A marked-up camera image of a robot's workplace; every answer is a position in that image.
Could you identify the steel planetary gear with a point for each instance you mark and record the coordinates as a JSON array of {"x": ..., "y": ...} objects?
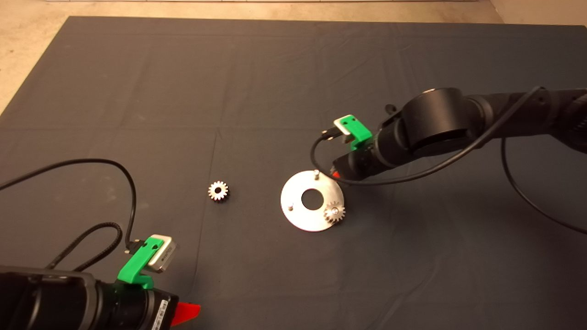
[
  {"x": 330, "y": 217},
  {"x": 213, "y": 193}
]

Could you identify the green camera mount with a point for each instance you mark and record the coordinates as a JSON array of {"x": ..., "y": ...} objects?
[
  {"x": 136, "y": 268},
  {"x": 360, "y": 133}
]

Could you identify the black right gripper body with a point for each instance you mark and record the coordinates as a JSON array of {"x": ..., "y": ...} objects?
[{"x": 367, "y": 160}]

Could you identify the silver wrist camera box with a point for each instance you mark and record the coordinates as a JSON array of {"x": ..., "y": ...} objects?
[
  {"x": 166, "y": 256},
  {"x": 340, "y": 123}
]

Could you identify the dark grey table cloth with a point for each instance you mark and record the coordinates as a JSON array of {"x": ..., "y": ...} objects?
[{"x": 275, "y": 91}]

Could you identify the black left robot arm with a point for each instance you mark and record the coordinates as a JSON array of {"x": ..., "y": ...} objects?
[{"x": 36, "y": 300}]

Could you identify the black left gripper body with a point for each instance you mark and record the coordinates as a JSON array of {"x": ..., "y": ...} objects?
[{"x": 142, "y": 307}]

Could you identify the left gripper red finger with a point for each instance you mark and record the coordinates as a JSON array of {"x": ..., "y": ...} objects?
[{"x": 187, "y": 313}]

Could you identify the round metal carrier plate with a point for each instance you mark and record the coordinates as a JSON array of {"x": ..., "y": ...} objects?
[{"x": 298, "y": 220}]

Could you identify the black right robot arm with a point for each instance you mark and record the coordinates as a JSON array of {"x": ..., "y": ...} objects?
[{"x": 435, "y": 121}]

